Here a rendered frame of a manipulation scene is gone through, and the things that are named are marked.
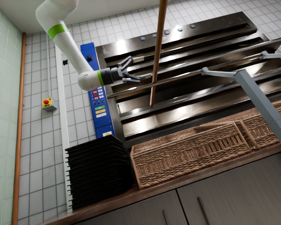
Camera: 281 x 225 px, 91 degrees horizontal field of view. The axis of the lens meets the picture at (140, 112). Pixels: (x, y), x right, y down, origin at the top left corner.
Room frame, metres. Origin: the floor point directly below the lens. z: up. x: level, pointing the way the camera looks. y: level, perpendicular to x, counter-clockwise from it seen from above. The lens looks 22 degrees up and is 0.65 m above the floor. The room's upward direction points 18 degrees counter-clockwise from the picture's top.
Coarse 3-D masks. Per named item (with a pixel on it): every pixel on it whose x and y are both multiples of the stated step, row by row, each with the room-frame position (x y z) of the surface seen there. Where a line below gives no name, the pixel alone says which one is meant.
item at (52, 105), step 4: (48, 100) 1.03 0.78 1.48; (52, 100) 1.04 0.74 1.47; (56, 100) 1.10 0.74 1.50; (44, 104) 1.03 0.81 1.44; (48, 104) 1.03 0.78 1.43; (52, 104) 1.04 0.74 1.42; (56, 104) 1.10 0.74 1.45; (44, 108) 1.04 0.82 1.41; (48, 108) 1.06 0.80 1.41; (52, 108) 1.08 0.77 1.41; (56, 108) 1.10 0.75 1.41
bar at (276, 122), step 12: (240, 60) 0.88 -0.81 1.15; (192, 72) 0.84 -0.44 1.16; (204, 72) 0.85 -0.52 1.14; (216, 72) 0.76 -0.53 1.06; (228, 72) 0.70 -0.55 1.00; (240, 72) 0.62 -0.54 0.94; (156, 84) 0.82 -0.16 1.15; (240, 84) 0.66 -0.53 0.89; (252, 84) 0.62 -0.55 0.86; (108, 96) 0.79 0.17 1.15; (252, 96) 0.64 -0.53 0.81; (264, 96) 0.63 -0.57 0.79; (264, 108) 0.63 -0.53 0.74; (276, 120) 0.62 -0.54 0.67; (276, 132) 0.65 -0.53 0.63
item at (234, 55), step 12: (252, 48) 1.14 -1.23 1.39; (264, 48) 1.20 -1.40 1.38; (276, 48) 1.26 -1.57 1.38; (204, 60) 1.09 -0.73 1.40; (216, 60) 1.14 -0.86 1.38; (228, 60) 1.19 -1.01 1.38; (252, 60) 1.32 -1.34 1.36; (168, 72) 1.08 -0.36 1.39; (180, 72) 1.13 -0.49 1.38; (120, 84) 1.03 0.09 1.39; (132, 84) 1.08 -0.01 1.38; (144, 84) 1.13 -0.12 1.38; (168, 84) 1.24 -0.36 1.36; (120, 96) 1.18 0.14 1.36
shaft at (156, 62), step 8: (160, 0) 0.33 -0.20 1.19; (160, 8) 0.36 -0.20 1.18; (160, 16) 0.38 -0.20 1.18; (160, 24) 0.42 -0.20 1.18; (160, 32) 0.45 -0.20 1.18; (160, 40) 0.50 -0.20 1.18; (160, 48) 0.55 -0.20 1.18; (152, 80) 0.83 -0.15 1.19; (152, 88) 0.92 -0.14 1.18; (152, 96) 1.04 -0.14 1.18
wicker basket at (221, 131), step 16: (192, 128) 1.17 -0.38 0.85; (208, 128) 0.96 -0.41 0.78; (224, 128) 0.71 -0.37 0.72; (144, 144) 1.13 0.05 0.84; (160, 144) 1.14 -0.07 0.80; (176, 144) 0.69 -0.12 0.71; (192, 144) 0.70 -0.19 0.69; (208, 144) 1.06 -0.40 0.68; (224, 144) 0.89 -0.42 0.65; (240, 144) 0.71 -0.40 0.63; (144, 160) 0.68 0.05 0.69; (160, 160) 1.10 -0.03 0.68; (176, 160) 1.10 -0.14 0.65; (192, 160) 0.69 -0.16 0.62; (208, 160) 0.70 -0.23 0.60; (224, 160) 0.70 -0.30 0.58; (144, 176) 0.67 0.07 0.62; (160, 176) 0.68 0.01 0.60; (176, 176) 0.68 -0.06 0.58
